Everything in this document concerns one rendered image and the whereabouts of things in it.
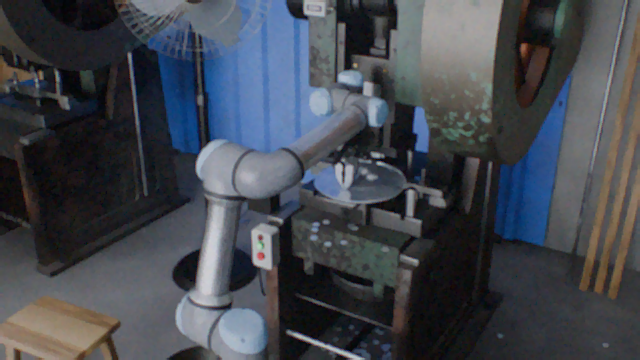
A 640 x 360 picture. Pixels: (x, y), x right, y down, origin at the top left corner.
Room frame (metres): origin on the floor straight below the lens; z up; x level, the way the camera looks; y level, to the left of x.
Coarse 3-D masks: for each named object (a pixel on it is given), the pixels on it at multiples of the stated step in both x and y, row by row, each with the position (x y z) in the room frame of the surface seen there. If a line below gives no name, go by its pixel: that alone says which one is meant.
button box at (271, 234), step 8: (264, 224) 1.96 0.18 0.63; (256, 232) 1.92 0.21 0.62; (264, 232) 1.91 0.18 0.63; (272, 232) 1.91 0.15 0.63; (256, 240) 1.92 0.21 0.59; (264, 240) 1.91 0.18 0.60; (272, 240) 1.90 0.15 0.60; (256, 248) 1.93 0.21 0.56; (264, 248) 1.91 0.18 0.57; (272, 248) 1.90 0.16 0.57; (256, 256) 1.93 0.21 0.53; (272, 256) 1.90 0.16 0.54; (256, 264) 1.93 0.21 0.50; (264, 264) 1.91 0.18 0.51; (272, 264) 1.90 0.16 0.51
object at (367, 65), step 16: (368, 48) 2.13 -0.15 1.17; (384, 48) 2.06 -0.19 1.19; (352, 64) 2.05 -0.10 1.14; (368, 64) 2.02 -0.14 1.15; (384, 64) 2.00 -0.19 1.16; (368, 80) 2.02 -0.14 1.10; (384, 80) 1.99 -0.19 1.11; (384, 96) 1.99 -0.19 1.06; (368, 128) 1.99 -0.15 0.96; (384, 128) 1.99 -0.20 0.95; (400, 128) 2.04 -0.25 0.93; (368, 144) 1.98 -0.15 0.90; (384, 144) 1.99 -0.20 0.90
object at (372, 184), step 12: (324, 168) 2.05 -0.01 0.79; (360, 168) 2.05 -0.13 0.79; (372, 168) 2.05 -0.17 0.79; (384, 168) 2.05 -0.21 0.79; (324, 180) 1.97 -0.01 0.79; (336, 180) 1.97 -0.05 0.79; (360, 180) 1.95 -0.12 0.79; (372, 180) 1.95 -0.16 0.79; (384, 180) 1.96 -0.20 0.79; (396, 180) 1.96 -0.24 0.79; (324, 192) 1.89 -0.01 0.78; (336, 192) 1.89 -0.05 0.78; (348, 192) 1.88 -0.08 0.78; (360, 192) 1.88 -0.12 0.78; (372, 192) 1.88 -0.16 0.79; (384, 192) 1.88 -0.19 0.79; (396, 192) 1.88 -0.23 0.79
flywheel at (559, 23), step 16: (528, 0) 1.82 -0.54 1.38; (544, 0) 1.80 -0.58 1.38; (560, 0) 1.82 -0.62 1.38; (528, 16) 1.79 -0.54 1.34; (544, 16) 1.77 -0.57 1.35; (560, 16) 1.78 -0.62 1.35; (528, 32) 1.80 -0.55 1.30; (544, 32) 1.77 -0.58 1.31; (560, 32) 1.78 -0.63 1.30; (528, 48) 2.04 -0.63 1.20; (544, 48) 2.09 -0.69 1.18; (528, 64) 2.06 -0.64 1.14; (544, 64) 2.06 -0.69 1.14; (528, 80) 2.03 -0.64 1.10; (544, 80) 2.08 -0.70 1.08; (528, 96) 1.98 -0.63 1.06
